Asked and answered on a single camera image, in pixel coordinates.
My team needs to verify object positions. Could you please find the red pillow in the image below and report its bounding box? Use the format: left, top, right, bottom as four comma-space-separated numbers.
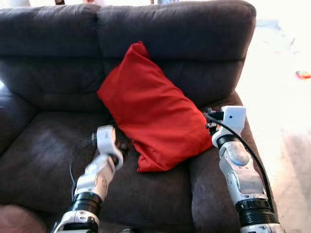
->
96, 41, 215, 173

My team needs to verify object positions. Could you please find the brown grey fabric sofa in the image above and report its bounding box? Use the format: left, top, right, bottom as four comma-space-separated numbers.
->
0, 0, 273, 233

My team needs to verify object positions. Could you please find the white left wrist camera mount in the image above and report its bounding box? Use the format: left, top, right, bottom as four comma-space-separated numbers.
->
96, 125, 124, 170

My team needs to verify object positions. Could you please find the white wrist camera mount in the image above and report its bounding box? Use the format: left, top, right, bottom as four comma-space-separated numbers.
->
96, 125, 124, 170
212, 106, 247, 149

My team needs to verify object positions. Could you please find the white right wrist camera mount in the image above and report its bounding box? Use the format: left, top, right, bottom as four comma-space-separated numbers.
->
212, 106, 247, 149

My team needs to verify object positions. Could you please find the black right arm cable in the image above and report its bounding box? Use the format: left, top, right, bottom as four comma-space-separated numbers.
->
203, 112, 276, 215

